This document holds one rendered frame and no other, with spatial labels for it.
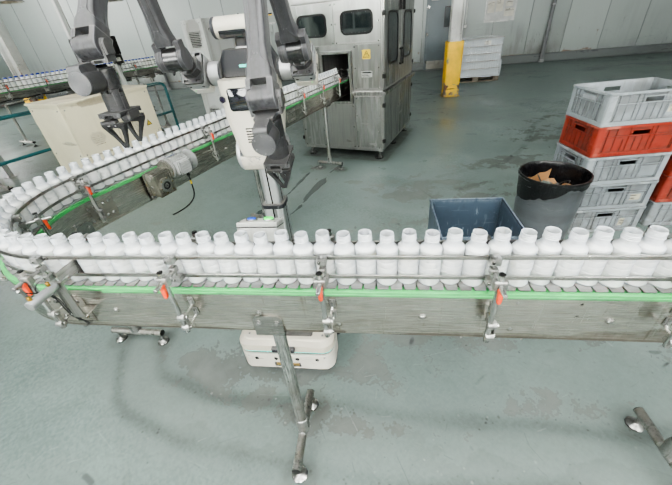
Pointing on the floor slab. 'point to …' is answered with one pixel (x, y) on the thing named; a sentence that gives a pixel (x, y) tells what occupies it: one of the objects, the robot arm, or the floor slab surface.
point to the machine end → (361, 59)
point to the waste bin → (550, 195)
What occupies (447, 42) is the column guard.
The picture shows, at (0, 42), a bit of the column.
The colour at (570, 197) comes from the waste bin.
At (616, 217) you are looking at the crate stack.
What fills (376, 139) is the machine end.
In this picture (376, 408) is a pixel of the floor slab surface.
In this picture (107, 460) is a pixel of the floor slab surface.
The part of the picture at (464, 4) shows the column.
